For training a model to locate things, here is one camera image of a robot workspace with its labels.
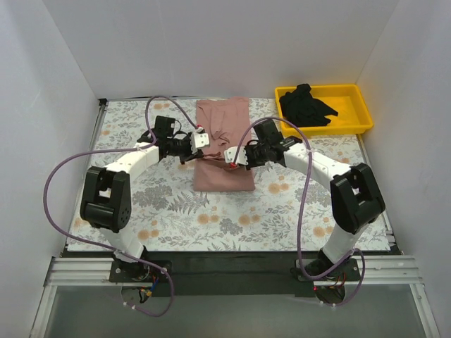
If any pink t shirt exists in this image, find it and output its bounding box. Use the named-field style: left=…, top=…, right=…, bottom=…
left=193, top=96, right=255, bottom=192

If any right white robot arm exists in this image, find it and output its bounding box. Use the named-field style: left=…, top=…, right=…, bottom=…
left=236, top=117, right=385, bottom=280

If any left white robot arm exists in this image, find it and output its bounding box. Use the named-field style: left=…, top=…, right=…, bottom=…
left=80, top=115, right=209, bottom=282

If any black t shirt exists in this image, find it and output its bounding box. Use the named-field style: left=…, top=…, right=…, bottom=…
left=279, top=84, right=338, bottom=127

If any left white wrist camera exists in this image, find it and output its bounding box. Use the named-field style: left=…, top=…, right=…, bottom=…
left=190, top=125, right=210, bottom=153

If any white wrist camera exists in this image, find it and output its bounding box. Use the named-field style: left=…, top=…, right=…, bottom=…
left=223, top=146, right=248, bottom=169
left=190, top=125, right=210, bottom=153

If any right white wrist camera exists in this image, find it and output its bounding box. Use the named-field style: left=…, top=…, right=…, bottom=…
left=223, top=146, right=248, bottom=169

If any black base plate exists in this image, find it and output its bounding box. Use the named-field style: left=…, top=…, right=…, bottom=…
left=108, top=250, right=362, bottom=299

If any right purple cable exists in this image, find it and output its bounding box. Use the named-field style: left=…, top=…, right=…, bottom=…
left=228, top=118, right=364, bottom=311

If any purple cable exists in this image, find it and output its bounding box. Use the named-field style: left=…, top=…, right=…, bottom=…
left=42, top=94, right=204, bottom=317
left=228, top=118, right=364, bottom=311

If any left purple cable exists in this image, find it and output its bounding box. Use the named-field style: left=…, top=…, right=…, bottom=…
left=42, top=94, right=204, bottom=317

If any aluminium frame rail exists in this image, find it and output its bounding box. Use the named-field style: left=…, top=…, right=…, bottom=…
left=31, top=252, right=440, bottom=337

